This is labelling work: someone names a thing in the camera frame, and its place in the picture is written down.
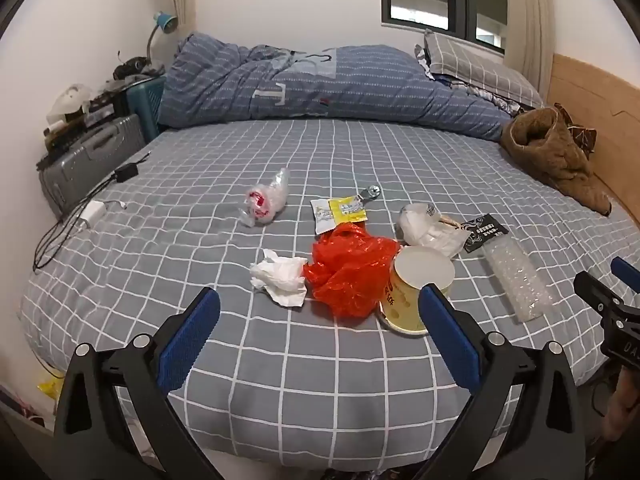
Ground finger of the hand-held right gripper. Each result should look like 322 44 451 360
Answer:
574 271 626 321
611 256 640 286

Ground clear plastic bag red print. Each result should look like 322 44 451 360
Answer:
243 167 291 227

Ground grey suitcase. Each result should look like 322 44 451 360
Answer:
37 114 151 218

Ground brown diamond pattern cloth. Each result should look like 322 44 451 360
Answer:
554 102 598 153

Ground white crumpled tissue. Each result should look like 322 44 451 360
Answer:
249 248 308 308

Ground brown fleece garment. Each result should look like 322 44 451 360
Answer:
500 105 613 216

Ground grey checked bed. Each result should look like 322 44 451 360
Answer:
20 115 631 473

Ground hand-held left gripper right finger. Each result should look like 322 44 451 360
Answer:
417 282 586 480

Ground blue desk lamp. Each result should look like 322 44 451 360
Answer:
145 11 179 68

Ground yellow paper cup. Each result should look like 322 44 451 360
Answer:
378 246 456 336

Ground black clutter pile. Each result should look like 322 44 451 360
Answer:
112 50 166 81

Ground person's right hand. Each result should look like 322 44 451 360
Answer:
602 370 640 461

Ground white rounded appliance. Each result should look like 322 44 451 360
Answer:
46 82 93 126

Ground yellow plastic bag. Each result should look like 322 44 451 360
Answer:
37 375 66 401

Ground grey checked pillow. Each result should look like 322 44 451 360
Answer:
422 30 543 111

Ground teal plastic crate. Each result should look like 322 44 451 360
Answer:
126 76 168 143

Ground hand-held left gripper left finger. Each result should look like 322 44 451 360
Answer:
52 286 223 480

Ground blue striped duvet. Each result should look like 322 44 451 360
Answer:
157 32 513 143

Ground white plastic bag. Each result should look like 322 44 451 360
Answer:
397 202 466 259

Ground yellow white snack packet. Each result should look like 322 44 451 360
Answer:
310 196 368 235

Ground wooden headboard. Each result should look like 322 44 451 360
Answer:
545 52 640 226

